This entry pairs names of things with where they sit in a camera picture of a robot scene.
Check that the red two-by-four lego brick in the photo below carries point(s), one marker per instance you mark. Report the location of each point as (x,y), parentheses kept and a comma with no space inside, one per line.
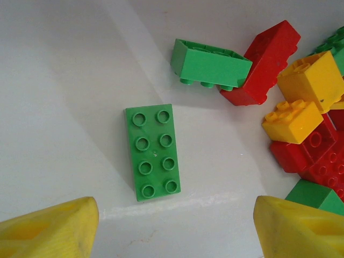
(271,53)

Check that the yellow two-by-two lego brick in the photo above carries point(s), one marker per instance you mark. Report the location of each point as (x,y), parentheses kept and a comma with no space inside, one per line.
(314,80)
(295,126)

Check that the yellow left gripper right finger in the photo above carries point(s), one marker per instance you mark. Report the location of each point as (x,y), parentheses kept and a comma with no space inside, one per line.
(295,233)

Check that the green lego plate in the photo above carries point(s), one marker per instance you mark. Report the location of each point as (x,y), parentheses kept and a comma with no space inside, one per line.
(154,156)

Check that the green two-by-four lego brick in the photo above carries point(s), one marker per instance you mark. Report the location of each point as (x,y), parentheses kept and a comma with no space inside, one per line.
(212,67)

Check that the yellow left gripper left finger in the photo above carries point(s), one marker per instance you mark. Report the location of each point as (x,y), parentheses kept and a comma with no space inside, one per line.
(48,233)

